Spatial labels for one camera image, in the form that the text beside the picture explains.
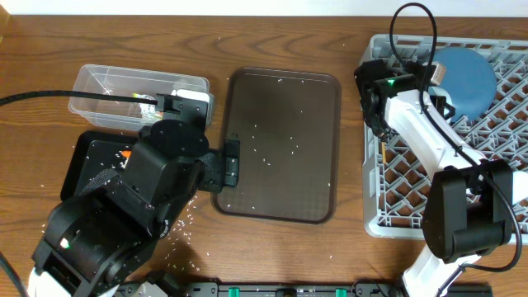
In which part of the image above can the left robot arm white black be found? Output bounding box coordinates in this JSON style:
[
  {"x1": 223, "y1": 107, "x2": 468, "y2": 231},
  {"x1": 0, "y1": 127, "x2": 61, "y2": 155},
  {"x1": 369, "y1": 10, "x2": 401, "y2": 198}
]
[{"x1": 27, "y1": 120, "x2": 241, "y2": 296}]

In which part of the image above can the light blue cup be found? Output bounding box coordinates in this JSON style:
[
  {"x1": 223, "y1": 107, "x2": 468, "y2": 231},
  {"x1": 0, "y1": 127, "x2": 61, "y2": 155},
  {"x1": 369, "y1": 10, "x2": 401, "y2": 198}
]
[{"x1": 512, "y1": 171, "x2": 528, "y2": 205}]

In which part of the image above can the wooden chopstick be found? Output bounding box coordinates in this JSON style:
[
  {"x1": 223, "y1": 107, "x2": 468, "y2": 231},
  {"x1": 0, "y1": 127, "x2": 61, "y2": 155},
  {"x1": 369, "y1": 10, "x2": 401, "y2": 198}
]
[{"x1": 380, "y1": 142, "x2": 387, "y2": 164}]

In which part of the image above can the yellow green snack wrapper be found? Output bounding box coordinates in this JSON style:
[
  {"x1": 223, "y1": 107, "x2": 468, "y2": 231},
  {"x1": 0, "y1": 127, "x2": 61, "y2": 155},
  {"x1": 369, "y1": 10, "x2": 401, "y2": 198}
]
[{"x1": 133, "y1": 93, "x2": 163, "y2": 121}]

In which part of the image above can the dark blue bowl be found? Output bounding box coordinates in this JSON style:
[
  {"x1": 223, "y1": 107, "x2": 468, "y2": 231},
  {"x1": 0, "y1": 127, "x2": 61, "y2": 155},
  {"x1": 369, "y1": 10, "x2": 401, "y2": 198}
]
[{"x1": 428, "y1": 47, "x2": 497, "y2": 122}]

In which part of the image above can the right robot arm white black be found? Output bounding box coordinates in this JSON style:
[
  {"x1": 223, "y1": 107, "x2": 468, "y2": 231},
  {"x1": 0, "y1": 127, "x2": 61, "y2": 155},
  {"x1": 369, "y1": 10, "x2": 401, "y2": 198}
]
[{"x1": 354, "y1": 59, "x2": 527, "y2": 296}]

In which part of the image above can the grey dishwasher rack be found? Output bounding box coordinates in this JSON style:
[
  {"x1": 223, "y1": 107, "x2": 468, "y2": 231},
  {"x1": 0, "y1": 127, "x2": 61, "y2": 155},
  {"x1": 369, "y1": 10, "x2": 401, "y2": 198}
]
[{"x1": 362, "y1": 37, "x2": 527, "y2": 240}]

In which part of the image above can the clear plastic bin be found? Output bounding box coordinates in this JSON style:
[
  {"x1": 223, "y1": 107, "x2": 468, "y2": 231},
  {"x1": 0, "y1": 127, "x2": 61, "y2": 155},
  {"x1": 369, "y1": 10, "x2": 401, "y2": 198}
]
[{"x1": 68, "y1": 64, "x2": 210, "y2": 131}]

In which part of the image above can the brown serving tray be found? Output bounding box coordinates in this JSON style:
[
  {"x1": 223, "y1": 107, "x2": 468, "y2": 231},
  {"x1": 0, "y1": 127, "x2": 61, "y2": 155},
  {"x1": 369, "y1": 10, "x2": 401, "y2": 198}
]
[{"x1": 212, "y1": 68, "x2": 342, "y2": 224}]

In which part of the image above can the orange carrot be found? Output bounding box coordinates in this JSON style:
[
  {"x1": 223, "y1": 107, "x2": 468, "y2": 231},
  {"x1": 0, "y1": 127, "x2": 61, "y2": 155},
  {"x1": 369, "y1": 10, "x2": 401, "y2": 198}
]
[{"x1": 120, "y1": 150, "x2": 131, "y2": 158}]

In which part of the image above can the black rail at table edge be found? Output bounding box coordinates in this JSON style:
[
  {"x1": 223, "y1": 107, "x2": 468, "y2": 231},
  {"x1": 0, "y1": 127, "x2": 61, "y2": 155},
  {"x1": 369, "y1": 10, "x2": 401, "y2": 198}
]
[{"x1": 115, "y1": 270, "x2": 494, "y2": 297}]

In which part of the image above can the black tray bin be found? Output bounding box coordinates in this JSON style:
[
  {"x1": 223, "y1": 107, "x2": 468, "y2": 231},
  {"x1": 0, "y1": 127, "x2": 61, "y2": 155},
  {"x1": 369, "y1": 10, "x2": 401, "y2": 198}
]
[{"x1": 60, "y1": 130, "x2": 137, "y2": 200}]

